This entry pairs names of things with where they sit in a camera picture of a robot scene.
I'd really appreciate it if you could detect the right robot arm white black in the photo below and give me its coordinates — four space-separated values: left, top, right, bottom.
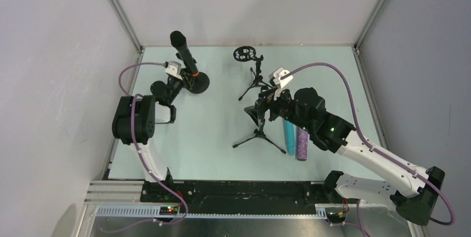
244 88 445 226

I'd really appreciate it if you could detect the right aluminium frame post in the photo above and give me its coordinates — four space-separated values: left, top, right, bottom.
353 0 389 55

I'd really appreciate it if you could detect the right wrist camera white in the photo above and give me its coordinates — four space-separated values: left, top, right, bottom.
269 67 293 100

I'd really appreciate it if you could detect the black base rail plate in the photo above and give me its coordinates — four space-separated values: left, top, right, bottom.
139 180 343 217

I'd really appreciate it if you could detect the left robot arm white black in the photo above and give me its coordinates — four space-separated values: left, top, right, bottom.
112 77 184 182

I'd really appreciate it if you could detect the black microphone orange end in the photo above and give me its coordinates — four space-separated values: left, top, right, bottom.
170 31 199 76

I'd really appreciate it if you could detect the left aluminium frame post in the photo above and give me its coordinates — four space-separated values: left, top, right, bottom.
108 0 143 53

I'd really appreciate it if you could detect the aluminium frame post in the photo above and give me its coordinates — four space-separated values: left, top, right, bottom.
108 0 143 53
353 0 389 55

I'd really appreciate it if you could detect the tripod stand with double clamp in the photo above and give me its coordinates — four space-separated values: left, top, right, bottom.
232 89 287 154

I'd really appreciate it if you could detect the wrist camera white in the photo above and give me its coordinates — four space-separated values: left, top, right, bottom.
165 61 183 80
269 67 293 100

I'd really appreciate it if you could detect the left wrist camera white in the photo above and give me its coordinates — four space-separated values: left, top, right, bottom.
165 61 183 80

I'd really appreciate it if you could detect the tripod stand with shock mount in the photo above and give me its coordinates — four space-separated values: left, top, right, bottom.
233 46 272 102

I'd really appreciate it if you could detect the round base clip mic stand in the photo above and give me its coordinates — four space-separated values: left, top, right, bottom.
183 58 210 94

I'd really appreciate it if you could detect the teal blue microphone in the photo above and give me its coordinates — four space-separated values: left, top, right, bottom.
283 120 296 155

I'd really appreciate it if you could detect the purple glitter microphone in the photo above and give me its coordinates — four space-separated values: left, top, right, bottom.
295 128 309 161

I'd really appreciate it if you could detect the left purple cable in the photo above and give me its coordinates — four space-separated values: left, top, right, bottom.
99 62 190 234

